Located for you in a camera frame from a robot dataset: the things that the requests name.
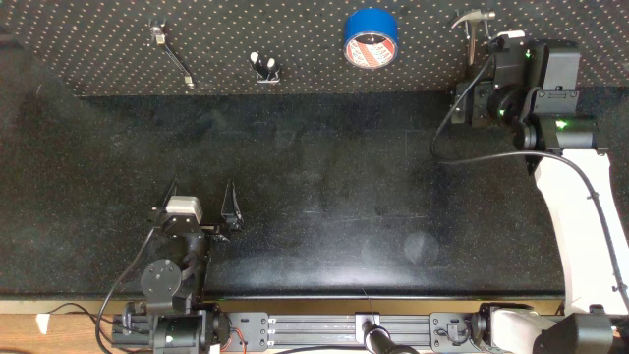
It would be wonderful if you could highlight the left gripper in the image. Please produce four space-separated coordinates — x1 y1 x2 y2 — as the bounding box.
149 177 246 243

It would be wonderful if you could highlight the black pegboard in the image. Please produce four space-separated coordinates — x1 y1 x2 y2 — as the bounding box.
0 0 629 98

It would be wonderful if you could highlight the roll of blue tape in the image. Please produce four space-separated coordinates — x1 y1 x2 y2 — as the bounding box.
342 6 401 71

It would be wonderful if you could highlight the hammer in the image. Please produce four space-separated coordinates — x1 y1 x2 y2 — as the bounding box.
450 8 498 68

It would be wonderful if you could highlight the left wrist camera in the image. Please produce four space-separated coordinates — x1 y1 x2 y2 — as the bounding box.
164 195 204 223

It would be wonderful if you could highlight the black cable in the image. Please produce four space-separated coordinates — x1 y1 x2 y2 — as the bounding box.
429 52 629 312
94 226 158 354

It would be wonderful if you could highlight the mounting rail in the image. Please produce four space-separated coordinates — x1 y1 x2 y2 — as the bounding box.
111 300 493 354

